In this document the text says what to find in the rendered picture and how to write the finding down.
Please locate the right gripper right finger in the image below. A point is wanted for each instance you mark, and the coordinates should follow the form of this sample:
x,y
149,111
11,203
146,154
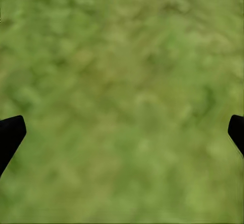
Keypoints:
x,y
236,131

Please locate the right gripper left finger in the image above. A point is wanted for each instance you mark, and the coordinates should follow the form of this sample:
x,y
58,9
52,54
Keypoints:
x,y
12,133

